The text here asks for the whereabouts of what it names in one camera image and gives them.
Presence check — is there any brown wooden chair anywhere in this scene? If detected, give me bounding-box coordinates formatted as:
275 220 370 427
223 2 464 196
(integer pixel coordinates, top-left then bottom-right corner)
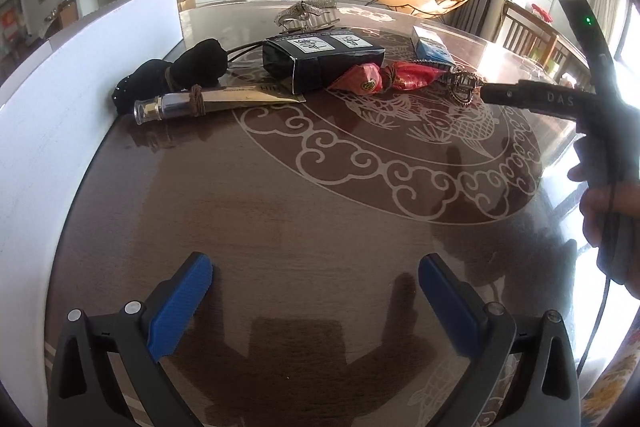
501 0 560 58
542 34 588 78

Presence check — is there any black cable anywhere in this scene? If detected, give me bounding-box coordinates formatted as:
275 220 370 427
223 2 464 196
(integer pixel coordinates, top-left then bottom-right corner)
575 187 618 380

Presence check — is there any silver bow hair clip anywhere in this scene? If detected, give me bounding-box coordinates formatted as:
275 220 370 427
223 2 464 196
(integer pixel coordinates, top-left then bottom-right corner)
274 0 342 32

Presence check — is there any black box with white labels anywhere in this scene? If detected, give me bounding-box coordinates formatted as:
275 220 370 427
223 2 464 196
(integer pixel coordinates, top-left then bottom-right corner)
262 28 387 92

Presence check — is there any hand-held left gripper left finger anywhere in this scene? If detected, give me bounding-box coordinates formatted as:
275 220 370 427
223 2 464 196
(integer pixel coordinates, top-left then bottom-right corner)
47 252 215 427

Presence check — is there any brown hair tie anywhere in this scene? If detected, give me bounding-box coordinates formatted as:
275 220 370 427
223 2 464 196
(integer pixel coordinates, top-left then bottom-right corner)
187 84 208 115

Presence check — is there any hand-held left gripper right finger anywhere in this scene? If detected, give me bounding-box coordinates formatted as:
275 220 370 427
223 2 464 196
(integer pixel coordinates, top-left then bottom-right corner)
418 253 583 427

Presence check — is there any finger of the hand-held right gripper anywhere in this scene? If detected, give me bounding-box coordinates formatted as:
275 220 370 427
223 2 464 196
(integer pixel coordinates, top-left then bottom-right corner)
480 79 546 112

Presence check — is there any shiny red snack packet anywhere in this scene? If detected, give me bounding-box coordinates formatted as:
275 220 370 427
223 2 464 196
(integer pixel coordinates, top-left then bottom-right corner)
382 61 451 92

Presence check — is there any silver cosmetic tube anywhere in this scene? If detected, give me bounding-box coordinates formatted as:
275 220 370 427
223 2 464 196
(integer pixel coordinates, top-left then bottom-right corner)
133 83 307 126

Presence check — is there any floral cloth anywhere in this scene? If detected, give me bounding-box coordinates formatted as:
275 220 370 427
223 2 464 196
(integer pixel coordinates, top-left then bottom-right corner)
582 347 640 427

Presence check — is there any orange-red snack packet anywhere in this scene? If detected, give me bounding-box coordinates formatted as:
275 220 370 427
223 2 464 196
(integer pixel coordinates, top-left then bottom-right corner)
327 63 387 96

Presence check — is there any metal hair claw clip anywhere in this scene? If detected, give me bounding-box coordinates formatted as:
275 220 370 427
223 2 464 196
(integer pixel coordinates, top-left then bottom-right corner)
442 66 487 106

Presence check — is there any white partition board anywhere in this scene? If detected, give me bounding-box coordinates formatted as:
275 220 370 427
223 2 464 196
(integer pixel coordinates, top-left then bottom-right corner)
0 0 183 413

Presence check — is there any patterned wooden desktop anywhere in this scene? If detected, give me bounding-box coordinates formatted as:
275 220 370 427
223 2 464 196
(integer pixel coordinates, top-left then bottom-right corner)
42 0 640 427

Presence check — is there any person's right hand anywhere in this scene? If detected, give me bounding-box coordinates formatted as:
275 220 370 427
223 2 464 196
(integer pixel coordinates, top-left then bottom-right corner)
567 162 640 303

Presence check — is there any blue and white box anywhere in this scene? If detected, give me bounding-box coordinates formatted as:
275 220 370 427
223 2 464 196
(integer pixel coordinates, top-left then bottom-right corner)
411 26 453 65

